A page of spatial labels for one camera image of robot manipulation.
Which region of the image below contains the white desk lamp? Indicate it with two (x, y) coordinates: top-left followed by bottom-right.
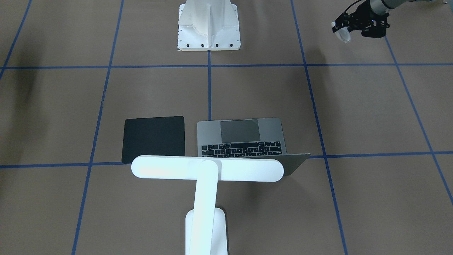
(131, 155), (284, 255)

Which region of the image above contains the white computer mouse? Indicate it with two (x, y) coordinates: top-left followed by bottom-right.
(331, 22), (351, 43)

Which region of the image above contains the black mouse pad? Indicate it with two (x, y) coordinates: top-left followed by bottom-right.
(121, 116), (186, 164)

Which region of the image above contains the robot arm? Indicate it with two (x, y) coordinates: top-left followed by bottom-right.
(332, 0), (408, 38)

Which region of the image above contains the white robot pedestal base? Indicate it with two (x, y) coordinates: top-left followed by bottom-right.
(177, 0), (241, 51)

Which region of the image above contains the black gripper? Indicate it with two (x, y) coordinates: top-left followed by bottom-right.
(332, 5), (374, 33)

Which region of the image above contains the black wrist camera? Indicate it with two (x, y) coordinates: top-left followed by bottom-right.
(361, 13), (390, 39)

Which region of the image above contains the grey laptop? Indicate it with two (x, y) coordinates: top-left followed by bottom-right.
(197, 118), (311, 176)

